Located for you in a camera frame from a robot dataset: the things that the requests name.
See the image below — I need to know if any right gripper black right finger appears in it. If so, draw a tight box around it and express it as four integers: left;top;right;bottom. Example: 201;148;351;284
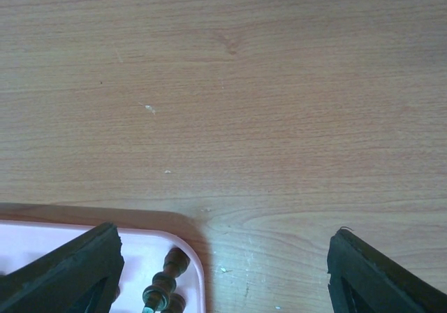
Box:
327;228;446;312

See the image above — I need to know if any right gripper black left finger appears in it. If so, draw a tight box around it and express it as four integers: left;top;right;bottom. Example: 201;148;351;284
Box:
1;222;124;312

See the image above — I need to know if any dark king piece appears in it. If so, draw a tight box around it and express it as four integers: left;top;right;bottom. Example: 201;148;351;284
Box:
142;247;190;312

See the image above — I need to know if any pink plastic tray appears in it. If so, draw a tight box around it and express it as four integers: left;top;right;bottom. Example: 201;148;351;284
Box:
1;220;207;312

